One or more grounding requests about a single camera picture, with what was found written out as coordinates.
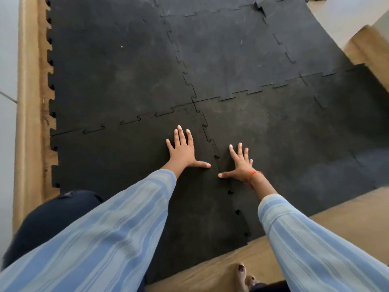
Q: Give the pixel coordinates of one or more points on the person's right hand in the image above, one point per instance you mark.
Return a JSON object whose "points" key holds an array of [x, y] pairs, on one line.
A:
{"points": [[242, 168]]}

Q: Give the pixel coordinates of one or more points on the person's left hand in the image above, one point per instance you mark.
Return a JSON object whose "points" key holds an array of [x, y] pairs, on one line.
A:
{"points": [[182, 153]]}

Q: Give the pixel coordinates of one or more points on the person's left middle finger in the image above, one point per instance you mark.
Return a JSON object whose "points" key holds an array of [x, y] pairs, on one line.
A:
{"points": [[182, 136]]}

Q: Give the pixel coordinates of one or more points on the person's left thumb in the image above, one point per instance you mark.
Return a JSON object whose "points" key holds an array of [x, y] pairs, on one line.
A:
{"points": [[203, 164]]}

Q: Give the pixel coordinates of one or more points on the person's right middle finger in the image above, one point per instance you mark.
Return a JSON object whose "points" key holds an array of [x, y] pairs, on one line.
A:
{"points": [[240, 150]]}

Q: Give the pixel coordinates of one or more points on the person's left little finger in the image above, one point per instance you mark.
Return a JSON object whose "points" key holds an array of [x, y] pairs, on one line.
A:
{"points": [[170, 145]]}

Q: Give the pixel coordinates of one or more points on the person's right thumb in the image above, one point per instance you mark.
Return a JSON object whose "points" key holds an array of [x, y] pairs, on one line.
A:
{"points": [[226, 174]]}

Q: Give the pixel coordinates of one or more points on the black interlocking mat tile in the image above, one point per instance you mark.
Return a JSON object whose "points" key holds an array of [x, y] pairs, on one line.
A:
{"points": [[121, 155], [282, 133]]}

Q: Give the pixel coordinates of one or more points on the person's right forearm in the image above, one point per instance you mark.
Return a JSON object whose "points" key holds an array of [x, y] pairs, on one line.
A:
{"points": [[310, 249]]}

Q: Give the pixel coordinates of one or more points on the person's left forearm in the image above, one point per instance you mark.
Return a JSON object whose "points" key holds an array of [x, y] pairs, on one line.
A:
{"points": [[115, 237]]}

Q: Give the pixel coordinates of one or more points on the person's right foot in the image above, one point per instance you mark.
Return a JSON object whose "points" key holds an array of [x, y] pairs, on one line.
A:
{"points": [[243, 275]]}

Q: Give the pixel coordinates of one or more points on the spread of black interlocking mats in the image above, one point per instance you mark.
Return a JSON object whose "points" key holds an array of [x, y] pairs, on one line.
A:
{"points": [[115, 57]]}

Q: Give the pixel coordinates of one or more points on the person's right leg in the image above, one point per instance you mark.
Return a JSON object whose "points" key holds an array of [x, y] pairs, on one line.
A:
{"points": [[272, 287]]}

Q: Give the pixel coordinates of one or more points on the person's leg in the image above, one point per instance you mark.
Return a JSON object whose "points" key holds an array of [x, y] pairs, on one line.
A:
{"points": [[51, 220], [272, 287]]}

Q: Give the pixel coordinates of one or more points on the person's left leg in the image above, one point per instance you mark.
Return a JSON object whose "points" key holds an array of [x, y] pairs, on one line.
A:
{"points": [[51, 220]]}

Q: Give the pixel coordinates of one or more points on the brown cardboard floor sheet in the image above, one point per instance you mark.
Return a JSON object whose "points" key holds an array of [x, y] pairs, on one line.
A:
{"points": [[29, 118]]}

